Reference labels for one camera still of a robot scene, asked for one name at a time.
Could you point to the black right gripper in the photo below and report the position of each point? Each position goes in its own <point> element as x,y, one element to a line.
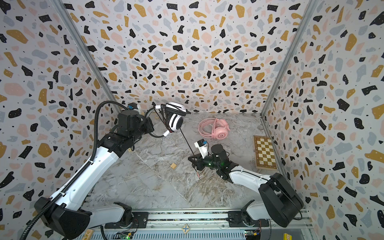
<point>198,162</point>

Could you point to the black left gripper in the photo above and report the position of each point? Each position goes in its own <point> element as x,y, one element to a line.
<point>147,121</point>

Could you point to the pink headphones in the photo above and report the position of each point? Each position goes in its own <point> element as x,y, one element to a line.
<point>220,128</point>

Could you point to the white black headphones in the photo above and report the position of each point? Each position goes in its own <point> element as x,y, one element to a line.
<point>171,115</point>

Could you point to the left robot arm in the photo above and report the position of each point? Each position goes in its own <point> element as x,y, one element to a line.
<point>63,212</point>

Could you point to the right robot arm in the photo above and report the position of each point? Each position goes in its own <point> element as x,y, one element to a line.
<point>280,203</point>

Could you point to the wooden chessboard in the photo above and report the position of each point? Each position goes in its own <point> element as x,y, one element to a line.
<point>265,156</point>

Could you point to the yellow block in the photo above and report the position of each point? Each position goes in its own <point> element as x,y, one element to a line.
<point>287,237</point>

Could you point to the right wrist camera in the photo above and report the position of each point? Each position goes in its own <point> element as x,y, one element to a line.
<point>203,147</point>

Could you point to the wooden tile on rail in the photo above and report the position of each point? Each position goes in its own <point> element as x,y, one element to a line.
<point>185,229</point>

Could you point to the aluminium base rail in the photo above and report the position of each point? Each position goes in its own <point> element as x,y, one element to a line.
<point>205,224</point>

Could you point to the wooden block at rail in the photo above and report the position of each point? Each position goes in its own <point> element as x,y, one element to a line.
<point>88,234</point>

